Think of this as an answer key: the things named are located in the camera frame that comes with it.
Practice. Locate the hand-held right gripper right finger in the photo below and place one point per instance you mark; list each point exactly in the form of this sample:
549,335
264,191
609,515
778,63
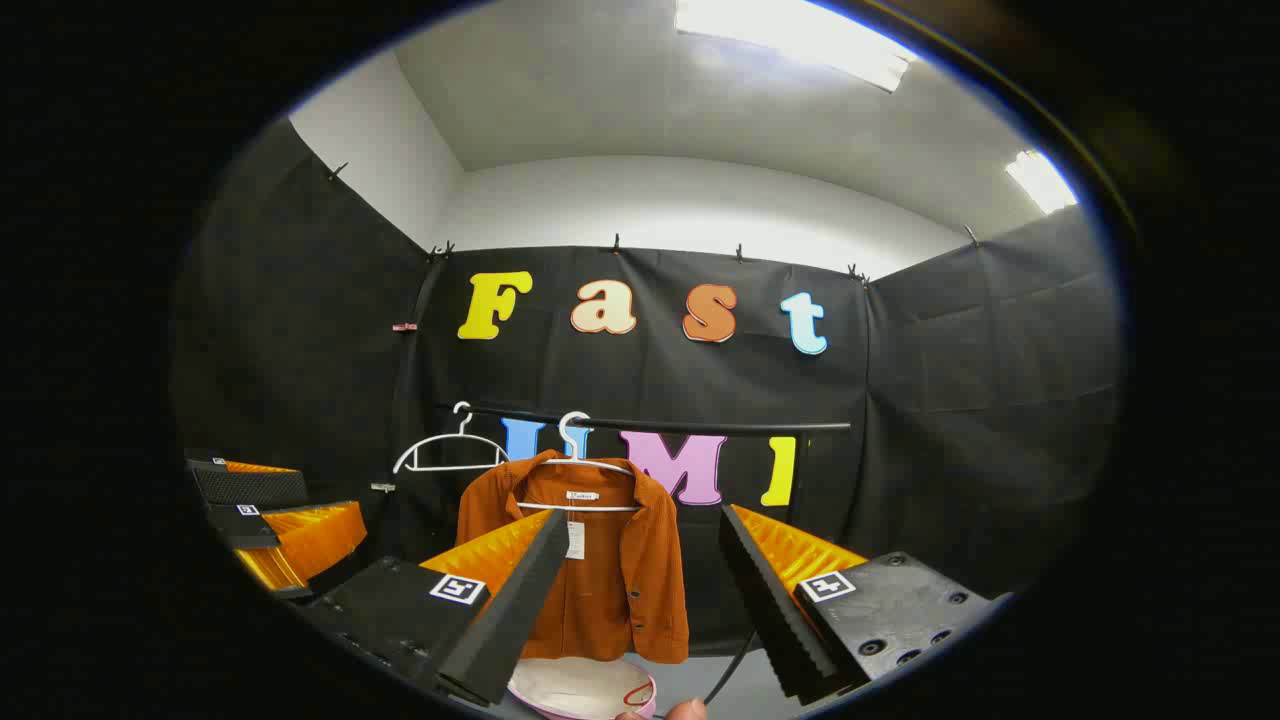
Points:
770,600

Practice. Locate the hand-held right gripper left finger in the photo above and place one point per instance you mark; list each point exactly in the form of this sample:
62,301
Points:
500,620

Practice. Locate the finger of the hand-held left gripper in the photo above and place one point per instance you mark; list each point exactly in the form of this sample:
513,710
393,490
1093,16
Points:
250,487
245,525

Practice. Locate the pink white laundry hamper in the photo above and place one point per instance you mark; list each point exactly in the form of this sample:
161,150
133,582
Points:
575,690

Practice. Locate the white plastic hanger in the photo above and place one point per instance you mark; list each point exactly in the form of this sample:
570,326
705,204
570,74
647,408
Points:
600,509
455,467

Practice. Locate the black backdrop cloth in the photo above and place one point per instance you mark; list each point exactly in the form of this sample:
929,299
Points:
650,380

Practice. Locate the row of black cloth clips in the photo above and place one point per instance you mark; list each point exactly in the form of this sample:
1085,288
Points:
616,243

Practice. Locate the small ceiling light panel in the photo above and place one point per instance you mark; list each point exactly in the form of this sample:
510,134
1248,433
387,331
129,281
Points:
1040,182

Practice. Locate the large ceiling light panel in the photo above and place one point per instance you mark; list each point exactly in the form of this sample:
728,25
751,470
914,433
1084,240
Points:
800,35

